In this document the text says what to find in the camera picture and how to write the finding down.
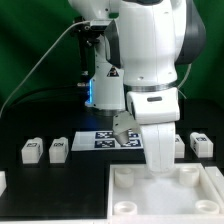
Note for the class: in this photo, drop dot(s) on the white square tabletop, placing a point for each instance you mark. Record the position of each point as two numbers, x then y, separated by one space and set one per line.
184 196

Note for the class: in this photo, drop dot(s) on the white block left edge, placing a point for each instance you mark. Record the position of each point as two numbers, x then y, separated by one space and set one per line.
3 184

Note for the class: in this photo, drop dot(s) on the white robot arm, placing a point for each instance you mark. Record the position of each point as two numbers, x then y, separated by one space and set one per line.
138 45

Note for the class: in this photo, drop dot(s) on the white marker sheet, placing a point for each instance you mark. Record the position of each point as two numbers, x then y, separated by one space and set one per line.
103 140

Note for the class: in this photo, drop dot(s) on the black camera stand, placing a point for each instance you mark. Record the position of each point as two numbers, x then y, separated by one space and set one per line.
86 39

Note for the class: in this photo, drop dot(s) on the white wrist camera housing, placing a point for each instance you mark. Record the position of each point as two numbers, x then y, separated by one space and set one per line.
154 107

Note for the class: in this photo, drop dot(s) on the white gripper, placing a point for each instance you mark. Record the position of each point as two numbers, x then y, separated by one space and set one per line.
158 141

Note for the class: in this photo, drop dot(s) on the white obstacle bar right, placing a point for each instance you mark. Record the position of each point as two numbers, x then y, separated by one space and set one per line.
217 179

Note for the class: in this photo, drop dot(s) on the grey camera on stand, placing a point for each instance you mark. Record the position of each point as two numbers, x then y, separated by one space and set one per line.
99 24

